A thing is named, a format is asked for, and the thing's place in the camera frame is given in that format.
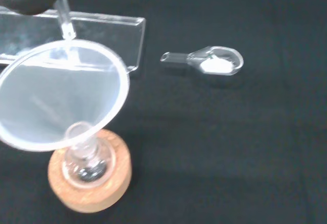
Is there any black cloth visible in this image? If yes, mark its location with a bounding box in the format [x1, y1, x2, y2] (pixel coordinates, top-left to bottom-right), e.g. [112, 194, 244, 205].
[0, 0, 327, 224]

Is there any translucent plastic funnel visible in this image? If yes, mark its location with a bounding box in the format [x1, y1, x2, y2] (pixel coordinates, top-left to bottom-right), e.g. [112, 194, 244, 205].
[0, 39, 130, 158]

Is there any small round-bottom glass flask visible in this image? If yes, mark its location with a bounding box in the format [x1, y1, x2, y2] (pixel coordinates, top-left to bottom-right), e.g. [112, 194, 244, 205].
[62, 121, 117, 190]

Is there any cork ring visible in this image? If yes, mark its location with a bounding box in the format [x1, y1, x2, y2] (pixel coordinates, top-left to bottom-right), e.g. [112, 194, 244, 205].
[48, 128, 133, 213]

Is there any clear acrylic funnel stand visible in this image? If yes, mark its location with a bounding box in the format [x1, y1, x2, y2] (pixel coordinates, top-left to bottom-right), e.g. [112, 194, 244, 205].
[0, 0, 147, 79]

